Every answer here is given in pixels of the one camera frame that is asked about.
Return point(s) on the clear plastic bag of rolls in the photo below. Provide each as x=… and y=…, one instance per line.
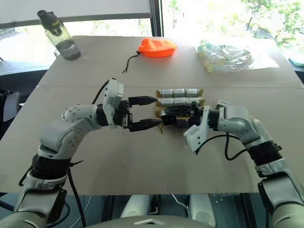
x=221, y=57

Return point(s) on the teal cloth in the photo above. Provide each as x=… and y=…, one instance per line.
x=297, y=62

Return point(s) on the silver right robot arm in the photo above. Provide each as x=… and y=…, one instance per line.
x=240, y=123

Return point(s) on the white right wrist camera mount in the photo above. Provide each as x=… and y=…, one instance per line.
x=196, y=135

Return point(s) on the brown cardboard sheet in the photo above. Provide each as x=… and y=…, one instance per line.
x=133, y=161
x=166, y=71

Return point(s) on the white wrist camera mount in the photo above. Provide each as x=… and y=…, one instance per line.
x=113, y=95
x=196, y=135

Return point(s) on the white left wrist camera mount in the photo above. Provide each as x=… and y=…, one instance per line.
x=113, y=95

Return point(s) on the dark window frame post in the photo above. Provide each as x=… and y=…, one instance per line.
x=156, y=17

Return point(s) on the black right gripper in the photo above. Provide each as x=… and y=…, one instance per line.
x=196, y=114

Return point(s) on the small black camera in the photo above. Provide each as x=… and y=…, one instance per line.
x=168, y=120

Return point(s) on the silver wrapped camera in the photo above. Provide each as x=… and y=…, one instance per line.
x=167, y=92
x=180, y=101
x=192, y=92
x=179, y=92
x=192, y=100
x=167, y=101

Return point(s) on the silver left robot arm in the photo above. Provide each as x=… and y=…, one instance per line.
x=59, y=137

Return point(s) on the cardboard divider tray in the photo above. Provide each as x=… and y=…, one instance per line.
x=158, y=92

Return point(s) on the grey robot torso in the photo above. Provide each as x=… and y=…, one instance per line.
x=154, y=222

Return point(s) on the dark chair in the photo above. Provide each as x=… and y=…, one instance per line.
x=9, y=105

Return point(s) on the white rounded robot leg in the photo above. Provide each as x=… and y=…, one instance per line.
x=134, y=206
x=202, y=206

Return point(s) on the clear water bottle black lid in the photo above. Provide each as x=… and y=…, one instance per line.
x=61, y=40

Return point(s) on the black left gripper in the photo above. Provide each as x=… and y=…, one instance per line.
x=123, y=114

